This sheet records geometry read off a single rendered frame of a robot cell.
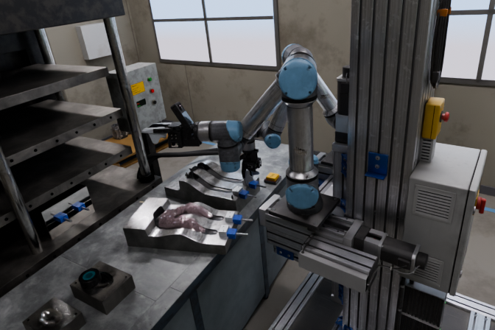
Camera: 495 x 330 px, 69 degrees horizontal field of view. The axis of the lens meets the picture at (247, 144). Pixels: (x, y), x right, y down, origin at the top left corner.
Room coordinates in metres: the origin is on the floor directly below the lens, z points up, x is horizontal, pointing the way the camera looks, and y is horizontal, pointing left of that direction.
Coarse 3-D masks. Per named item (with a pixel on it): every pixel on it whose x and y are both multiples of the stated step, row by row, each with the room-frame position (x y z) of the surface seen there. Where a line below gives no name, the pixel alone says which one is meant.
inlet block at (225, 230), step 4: (220, 228) 1.35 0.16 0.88; (224, 228) 1.35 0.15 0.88; (228, 228) 1.36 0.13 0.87; (232, 228) 1.36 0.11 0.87; (220, 232) 1.33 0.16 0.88; (224, 232) 1.33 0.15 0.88; (228, 232) 1.34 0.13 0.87; (232, 232) 1.33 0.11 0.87; (236, 232) 1.35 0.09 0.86; (228, 236) 1.33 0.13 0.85; (232, 236) 1.32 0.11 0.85
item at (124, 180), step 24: (120, 168) 2.29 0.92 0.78; (96, 192) 1.97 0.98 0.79; (120, 192) 1.94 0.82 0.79; (144, 192) 1.96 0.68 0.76; (96, 216) 1.71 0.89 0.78; (0, 240) 1.57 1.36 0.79; (24, 240) 1.55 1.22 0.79; (48, 240) 1.53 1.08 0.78; (72, 240) 1.52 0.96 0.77; (0, 264) 1.37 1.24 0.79; (24, 264) 1.36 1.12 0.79; (0, 288) 1.22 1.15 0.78
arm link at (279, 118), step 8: (296, 48) 1.67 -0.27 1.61; (304, 48) 1.66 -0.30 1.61; (312, 56) 1.65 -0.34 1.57; (280, 112) 1.57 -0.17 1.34; (272, 120) 1.59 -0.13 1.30; (280, 120) 1.57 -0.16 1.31; (272, 128) 1.57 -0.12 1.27; (280, 128) 1.57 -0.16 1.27; (264, 136) 1.58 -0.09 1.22; (272, 136) 1.54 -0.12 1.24; (280, 136) 1.59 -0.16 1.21; (272, 144) 1.54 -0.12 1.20
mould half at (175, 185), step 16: (208, 176) 1.81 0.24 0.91; (224, 176) 1.84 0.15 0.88; (240, 176) 1.82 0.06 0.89; (176, 192) 1.78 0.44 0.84; (192, 192) 1.71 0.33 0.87; (208, 192) 1.68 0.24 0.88; (224, 192) 1.66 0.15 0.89; (256, 192) 1.75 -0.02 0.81; (224, 208) 1.60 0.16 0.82; (240, 208) 1.59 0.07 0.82
